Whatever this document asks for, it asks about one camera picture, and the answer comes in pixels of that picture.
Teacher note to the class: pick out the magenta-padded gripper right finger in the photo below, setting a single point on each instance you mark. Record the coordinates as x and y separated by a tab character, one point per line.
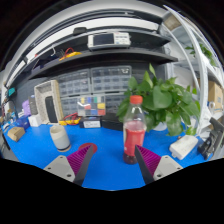
165	166

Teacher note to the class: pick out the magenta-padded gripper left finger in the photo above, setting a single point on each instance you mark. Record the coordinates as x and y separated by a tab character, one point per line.
63	166

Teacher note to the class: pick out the clear bottle with red drink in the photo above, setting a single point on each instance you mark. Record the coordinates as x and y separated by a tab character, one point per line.
134	133

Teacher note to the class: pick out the white rectangular adapter block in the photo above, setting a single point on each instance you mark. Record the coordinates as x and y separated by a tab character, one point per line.
183	146

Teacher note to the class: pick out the beige ceramic cup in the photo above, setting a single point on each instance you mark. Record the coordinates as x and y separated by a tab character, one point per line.
60	136

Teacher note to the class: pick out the yellow multimeter with red leads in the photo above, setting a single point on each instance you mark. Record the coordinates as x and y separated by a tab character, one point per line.
69	120

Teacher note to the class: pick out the black clamp stand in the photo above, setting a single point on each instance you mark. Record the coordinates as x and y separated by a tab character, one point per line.
208	145

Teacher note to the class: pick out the black box with white label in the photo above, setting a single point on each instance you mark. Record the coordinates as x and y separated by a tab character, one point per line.
90	123

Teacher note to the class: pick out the small white box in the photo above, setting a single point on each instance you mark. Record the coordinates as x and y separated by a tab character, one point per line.
34	120

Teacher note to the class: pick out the small cardboard box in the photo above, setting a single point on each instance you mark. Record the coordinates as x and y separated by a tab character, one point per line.
16	134

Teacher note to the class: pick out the blue plastic container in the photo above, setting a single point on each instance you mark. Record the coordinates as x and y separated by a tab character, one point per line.
22	122

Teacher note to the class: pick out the grey small-parts drawer cabinet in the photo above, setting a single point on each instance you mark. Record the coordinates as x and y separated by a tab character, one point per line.
74	82
113	101
111	79
69	106

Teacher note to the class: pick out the black case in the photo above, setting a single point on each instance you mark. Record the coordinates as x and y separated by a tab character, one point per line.
111	124

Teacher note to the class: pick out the green potted plant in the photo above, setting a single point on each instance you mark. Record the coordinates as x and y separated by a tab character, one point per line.
163	100

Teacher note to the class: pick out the clear box with coloured compartments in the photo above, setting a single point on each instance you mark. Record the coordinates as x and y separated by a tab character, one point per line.
91	106

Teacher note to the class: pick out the grey upright block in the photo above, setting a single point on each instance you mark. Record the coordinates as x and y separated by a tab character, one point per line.
33	105

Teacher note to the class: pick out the purple plastic object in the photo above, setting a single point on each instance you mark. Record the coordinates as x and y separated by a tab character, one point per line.
26	108

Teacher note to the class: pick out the teal small object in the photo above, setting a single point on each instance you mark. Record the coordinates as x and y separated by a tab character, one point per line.
11	92

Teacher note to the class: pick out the white shelf unit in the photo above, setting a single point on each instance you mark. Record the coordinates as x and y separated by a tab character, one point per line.
203	70

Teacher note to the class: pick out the black desk shelf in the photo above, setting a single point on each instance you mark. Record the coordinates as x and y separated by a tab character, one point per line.
110	56

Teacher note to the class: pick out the white bench oscilloscope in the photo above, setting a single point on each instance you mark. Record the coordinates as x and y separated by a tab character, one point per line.
108	40

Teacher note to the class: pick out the black rounded device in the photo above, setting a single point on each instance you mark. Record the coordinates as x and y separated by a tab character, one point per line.
80	31

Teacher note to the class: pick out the white perforated frame box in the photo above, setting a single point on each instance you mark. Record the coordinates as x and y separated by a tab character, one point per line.
41	100

